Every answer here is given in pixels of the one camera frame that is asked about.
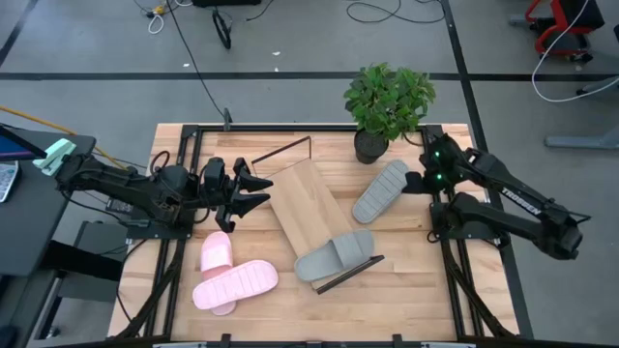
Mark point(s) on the black desk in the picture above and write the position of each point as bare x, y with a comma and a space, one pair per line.
38, 217

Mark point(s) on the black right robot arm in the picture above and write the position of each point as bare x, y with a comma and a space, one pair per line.
522, 200

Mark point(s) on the mint green stapler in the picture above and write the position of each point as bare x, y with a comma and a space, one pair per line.
53, 157

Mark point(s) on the black box on floor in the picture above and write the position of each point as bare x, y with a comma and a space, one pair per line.
227, 3

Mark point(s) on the grey box under desk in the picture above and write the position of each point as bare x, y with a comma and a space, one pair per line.
104, 237

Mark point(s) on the green potted plant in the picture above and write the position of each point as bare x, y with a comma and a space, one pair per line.
387, 96

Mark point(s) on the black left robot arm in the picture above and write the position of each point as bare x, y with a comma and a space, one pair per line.
145, 193

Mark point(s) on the grey rubber slide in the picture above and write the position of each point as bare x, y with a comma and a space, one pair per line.
338, 253
379, 193

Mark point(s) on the wooden shelf with black frame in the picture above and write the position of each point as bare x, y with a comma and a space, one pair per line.
304, 203

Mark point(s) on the pink rubber slide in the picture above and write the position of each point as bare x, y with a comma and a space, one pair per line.
215, 251
237, 285

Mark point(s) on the white keypad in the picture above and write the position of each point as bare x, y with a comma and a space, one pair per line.
7, 179

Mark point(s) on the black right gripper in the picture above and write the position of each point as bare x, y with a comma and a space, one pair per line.
437, 166

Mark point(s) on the red and black chair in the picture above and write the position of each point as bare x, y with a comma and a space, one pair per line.
546, 36

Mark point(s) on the grey desk leg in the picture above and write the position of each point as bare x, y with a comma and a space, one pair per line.
580, 141

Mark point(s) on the black aluminium table frame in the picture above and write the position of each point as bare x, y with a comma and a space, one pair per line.
309, 128

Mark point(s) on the black tablet screen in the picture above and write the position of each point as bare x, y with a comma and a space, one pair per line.
14, 147

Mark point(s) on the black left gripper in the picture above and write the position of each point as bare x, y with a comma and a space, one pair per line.
229, 203

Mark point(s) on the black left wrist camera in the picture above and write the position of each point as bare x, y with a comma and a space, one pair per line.
215, 174

